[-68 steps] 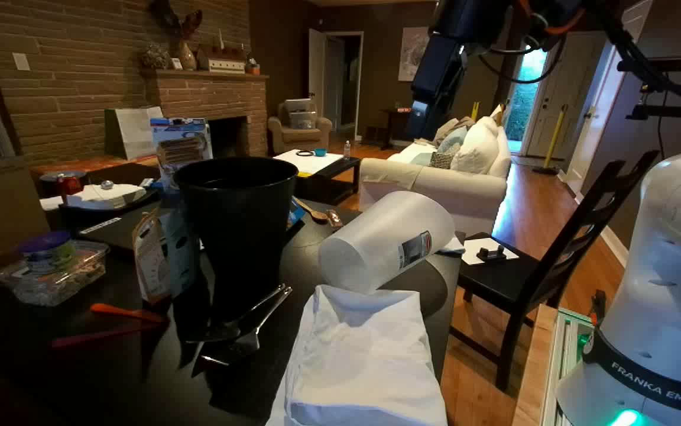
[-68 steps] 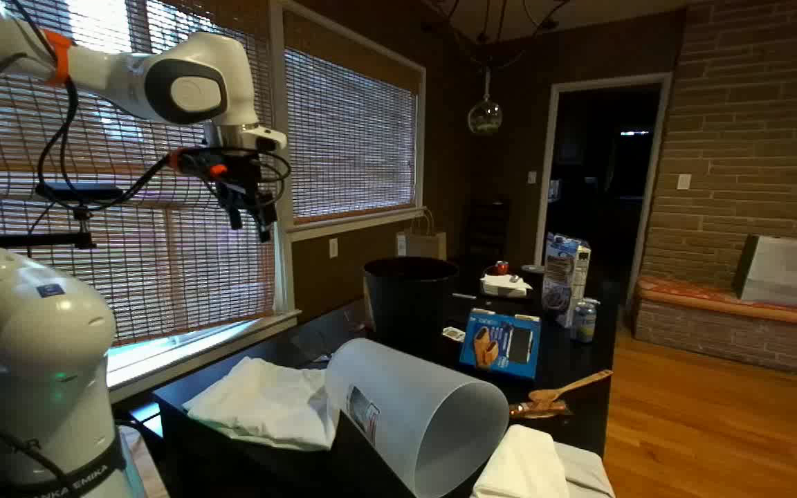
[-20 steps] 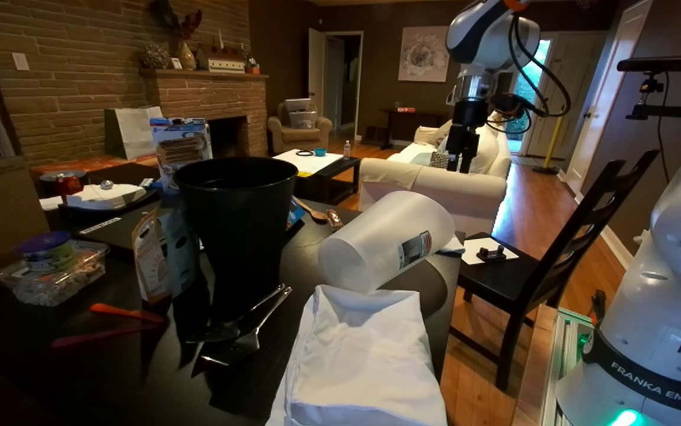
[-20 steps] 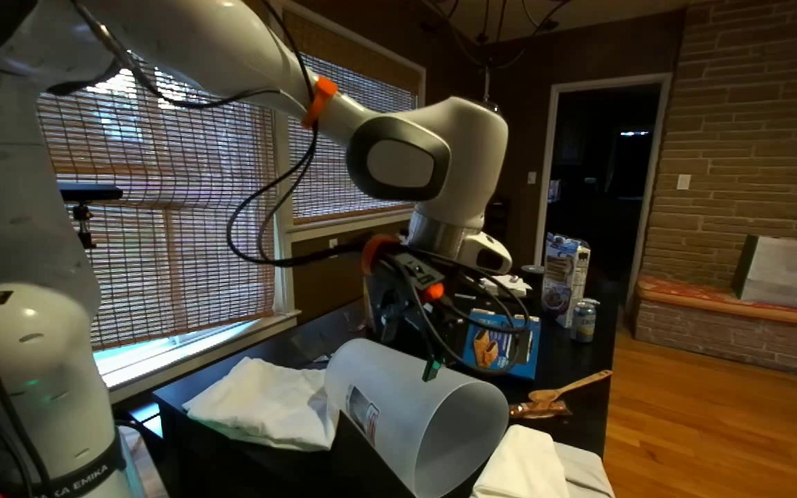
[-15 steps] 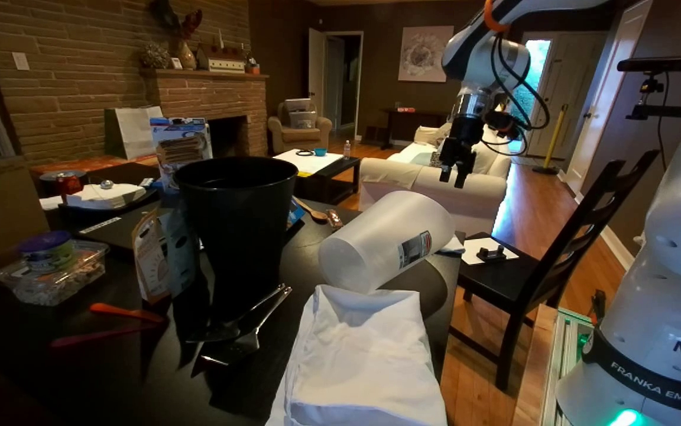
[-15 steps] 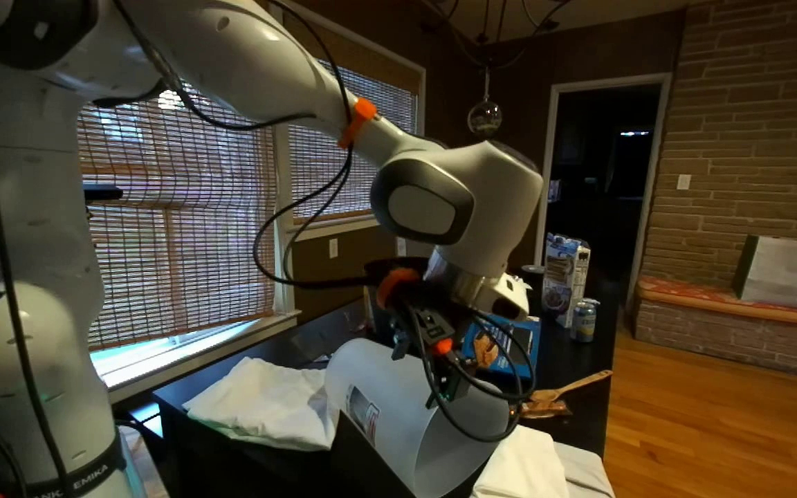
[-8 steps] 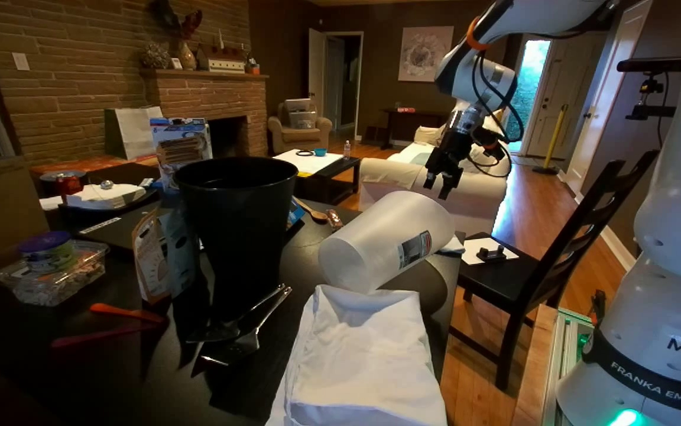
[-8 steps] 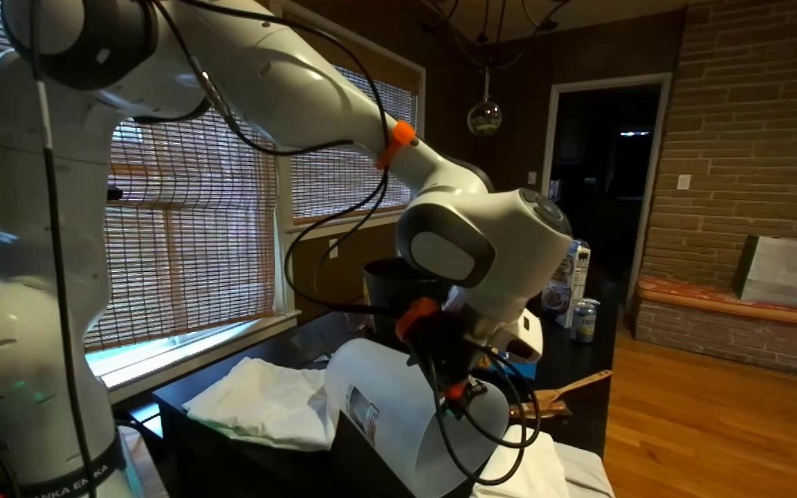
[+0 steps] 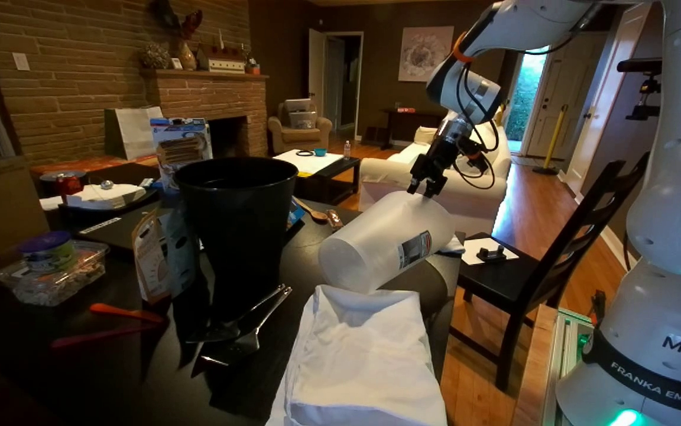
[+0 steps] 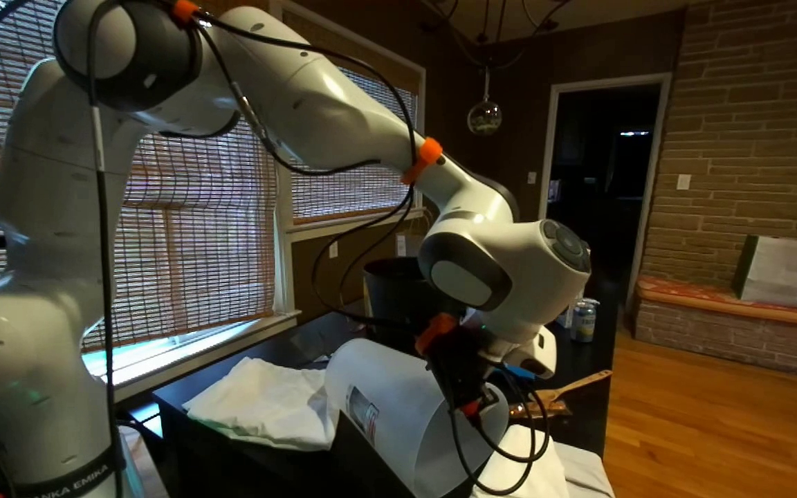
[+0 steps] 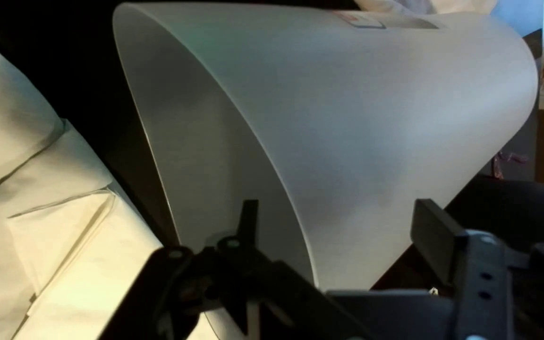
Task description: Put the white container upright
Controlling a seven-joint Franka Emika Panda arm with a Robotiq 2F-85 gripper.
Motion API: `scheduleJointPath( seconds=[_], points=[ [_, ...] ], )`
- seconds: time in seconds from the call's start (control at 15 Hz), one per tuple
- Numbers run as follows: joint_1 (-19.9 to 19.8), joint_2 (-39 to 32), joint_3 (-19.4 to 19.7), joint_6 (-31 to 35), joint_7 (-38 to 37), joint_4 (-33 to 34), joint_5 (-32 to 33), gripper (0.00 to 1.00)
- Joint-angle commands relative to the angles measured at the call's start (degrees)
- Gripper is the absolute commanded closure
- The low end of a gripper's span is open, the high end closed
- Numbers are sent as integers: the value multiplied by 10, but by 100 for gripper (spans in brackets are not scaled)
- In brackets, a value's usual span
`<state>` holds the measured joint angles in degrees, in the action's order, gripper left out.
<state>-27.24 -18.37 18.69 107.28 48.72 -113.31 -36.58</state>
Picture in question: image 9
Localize framed wall picture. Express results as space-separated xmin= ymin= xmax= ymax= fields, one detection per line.
xmin=398 ymin=23 xmax=456 ymax=85

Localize wooden spoon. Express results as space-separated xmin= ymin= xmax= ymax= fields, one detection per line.
xmin=290 ymin=197 xmax=342 ymax=233

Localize dried plant vase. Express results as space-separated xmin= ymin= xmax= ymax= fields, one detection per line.
xmin=148 ymin=0 xmax=205 ymax=73

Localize white yellow-edged sheet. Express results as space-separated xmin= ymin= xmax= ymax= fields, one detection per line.
xmin=273 ymin=149 xmax=346 ymax=180

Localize white papers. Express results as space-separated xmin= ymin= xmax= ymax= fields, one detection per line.
xmin=459 ymin=234 xmax=519 ymax=270

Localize large white folded cloth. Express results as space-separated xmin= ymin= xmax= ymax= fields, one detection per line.
xmin=264 ymin=283 xmax=450 ymax=426

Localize orange handled tool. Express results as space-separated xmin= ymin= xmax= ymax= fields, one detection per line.
xmin=48 ymin=300 xmax=169 ymax=352

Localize clear container blue lid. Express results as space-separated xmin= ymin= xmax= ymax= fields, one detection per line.
xmin=0 ymin=229 xmax=111 ymax=311

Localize white translucent plastic container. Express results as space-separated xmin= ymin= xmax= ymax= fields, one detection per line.
xmin=316 ymin=190 xmax=456 ymax=296

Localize beige armchair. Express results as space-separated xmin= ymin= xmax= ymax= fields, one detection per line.
xmin=266 ymin=96 xmax=335 ymax=157

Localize metal tongs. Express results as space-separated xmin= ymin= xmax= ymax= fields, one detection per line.
xmin=190 ymin=283 xmax=296 ymax=374

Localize black plastic bin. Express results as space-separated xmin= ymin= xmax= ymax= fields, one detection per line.
xmin=173 ymin=157 xmax=301 ymax=322

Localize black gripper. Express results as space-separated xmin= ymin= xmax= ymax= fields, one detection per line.
xmin=406 ymin=132 xmax=470 ymax=202

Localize brick fireplace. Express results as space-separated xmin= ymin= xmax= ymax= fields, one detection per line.
xmin=146 ymin=70 xmax=269 ymax=161

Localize white food tray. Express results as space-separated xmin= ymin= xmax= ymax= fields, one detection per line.
xmin=63 ymin=180 xmax=152 ymax=213

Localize dark coffee table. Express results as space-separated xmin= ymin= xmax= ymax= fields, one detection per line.
xmin=271 ymin=146 xmax=361 ymax=208

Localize blue snack bar box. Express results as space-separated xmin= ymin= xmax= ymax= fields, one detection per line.
xmin=129 ymin=207 xmax=200 ymax=307

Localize yellow handled mop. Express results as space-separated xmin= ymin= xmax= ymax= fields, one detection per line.
xmin=531 ymin=105 xmax=573 ymax=177

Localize black camera on stand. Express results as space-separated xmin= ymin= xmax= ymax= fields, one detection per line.
xmin=615 ymin=58 xmax=664 ymax=124

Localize black wooden chair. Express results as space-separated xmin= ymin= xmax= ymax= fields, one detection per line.
xmin=450 ymin=152 xmax=649 ymax=394

